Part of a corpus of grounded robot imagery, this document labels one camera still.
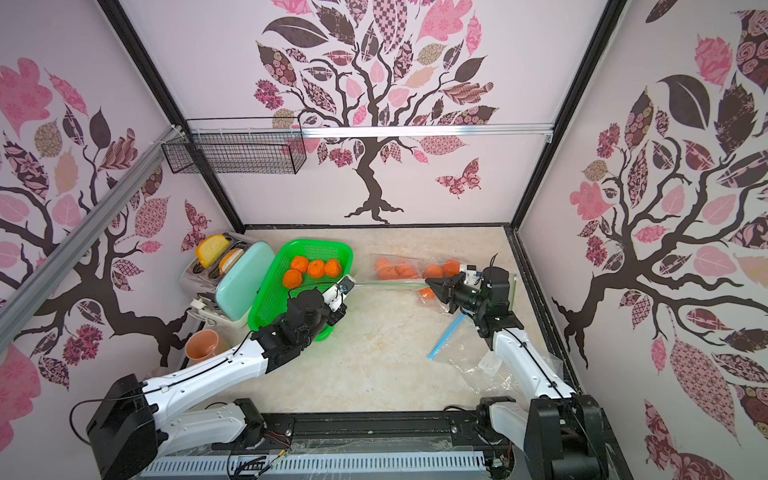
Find orange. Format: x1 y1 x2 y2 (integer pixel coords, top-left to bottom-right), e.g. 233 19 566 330
290 256 310 274
307 260 326 279
324 259 343 278
282 269 303 290

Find blue zip clear bag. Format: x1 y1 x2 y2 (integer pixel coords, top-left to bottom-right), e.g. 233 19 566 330
427 314 522 396

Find green zip bag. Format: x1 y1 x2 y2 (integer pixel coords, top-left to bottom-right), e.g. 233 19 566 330
352 253 467 306
506 273 518 311

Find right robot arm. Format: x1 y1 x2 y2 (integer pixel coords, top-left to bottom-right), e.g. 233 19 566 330
426 266 609 479

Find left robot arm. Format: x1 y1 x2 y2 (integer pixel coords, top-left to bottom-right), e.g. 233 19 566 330
79 276 354 479

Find oranges in far bag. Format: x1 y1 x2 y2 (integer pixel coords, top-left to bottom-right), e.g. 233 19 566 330
374 257 461 281

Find green plastic basket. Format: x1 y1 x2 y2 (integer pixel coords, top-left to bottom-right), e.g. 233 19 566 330
248 239 354 331

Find mint green toaster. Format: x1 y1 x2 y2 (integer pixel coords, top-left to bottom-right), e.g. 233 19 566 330
180 233 276 322

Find orange toast slice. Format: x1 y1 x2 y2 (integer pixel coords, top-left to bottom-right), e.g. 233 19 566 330
218 248 244 275

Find pink ceramic mug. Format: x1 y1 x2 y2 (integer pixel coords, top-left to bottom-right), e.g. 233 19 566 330
184 329 231 364

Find yellow bread slice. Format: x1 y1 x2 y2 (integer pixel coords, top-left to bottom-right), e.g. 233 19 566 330
195 235 230 269

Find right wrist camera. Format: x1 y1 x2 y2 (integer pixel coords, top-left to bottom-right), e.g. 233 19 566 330
463 266 510 303

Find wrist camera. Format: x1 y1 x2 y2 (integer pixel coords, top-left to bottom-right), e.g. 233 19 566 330
463 266 510 303
323 275 356 312

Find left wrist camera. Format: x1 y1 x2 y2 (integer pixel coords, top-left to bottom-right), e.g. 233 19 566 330
323 275 356 312

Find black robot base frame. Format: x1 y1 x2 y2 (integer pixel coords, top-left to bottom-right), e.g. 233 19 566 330
113 407 634 480

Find white slotted cable duct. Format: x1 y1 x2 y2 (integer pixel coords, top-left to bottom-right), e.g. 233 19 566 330
137 451 489 479

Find black wire wall basket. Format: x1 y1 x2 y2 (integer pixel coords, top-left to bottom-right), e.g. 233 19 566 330
162 113 308 175

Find aluminium rail back wall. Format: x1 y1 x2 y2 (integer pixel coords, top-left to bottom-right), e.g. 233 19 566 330
302 123 554 139

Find aluminium rail wall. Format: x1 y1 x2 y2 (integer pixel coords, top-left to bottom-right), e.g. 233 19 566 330
1 125 182 348
302 123 554 139

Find aluminium rail left wall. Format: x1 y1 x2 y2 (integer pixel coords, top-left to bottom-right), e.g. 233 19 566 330
1 125 182 348

